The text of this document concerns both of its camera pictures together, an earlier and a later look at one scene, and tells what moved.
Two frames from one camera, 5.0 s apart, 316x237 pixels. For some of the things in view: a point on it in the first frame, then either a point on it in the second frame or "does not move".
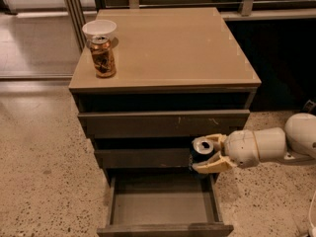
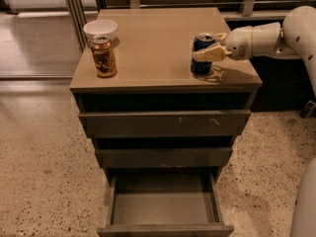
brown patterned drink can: [103, 55] does not move
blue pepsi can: [200, 150] -> [201, 41]
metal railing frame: [234, 2] does not move
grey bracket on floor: [309, 105] does not move
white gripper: [240, 147] -> [239, 44]
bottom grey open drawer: [164, 204] does not move
